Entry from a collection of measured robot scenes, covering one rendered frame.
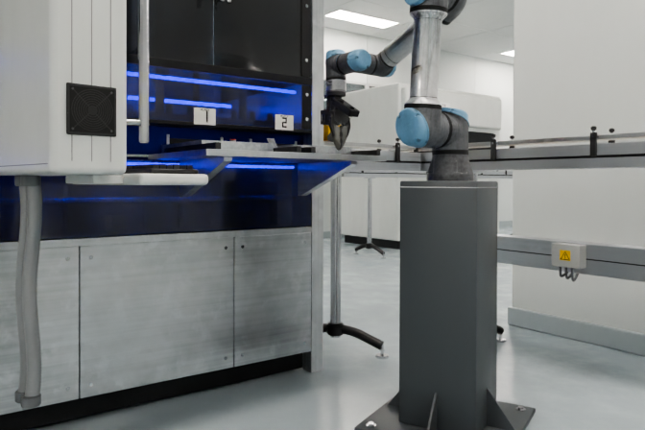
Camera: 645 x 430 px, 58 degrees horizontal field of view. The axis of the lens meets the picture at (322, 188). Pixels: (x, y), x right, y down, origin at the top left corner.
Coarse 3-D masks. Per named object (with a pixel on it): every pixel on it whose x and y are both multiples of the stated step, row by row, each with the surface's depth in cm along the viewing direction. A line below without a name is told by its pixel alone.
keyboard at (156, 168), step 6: (132, 168) 158; (138, 168) 155; (144, 168) 153; (150, 168) 151; (156, 168) 150; (162, 168) 152; (168, 168) 153; (174, 168) 154; (180, 168) 155; (186, 168) 157; (192, 168) 158
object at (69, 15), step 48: (0, 0) 155; (48, 0) 129; (96, 0) 135; (0, 48) 155; (48, 48) 130; (96, 48) 135; (0, 96) 155; (48, 96) 130; (96, 96) 135; (0, 144) 156; (48, 144) 130; (96, 144) 136
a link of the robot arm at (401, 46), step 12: (456, 12) 185; (444, 24) 191; (396, 36) 204; (408, 36) 199; (384, 48) 209; (396, 48) 204; (408, 48) 202; (384, 60) 209; (396, 60) 207; (372, 72) 211; (384, 72) 213
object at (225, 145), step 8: (168, 144) 204; (176, 144) 199; (184, 144) 193; (192, 144) 188; (224, 144) 187; (232, 144) 188; (240, 144) 190; (248, 144) 192; (256, 144) 194; (264, 144) 195; (272, 144) 197
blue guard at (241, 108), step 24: (168, 72) 203; (192, 72) 208; (168, 96) 203; (192, 96) 208; (216, 96) 213; (240, 96) 219; (264, 96) 225; (288, 96) 232; (168, 120) 203; (192, 120) 208; (216, 120) 213; (240, 120) 219; (264, 120) 225
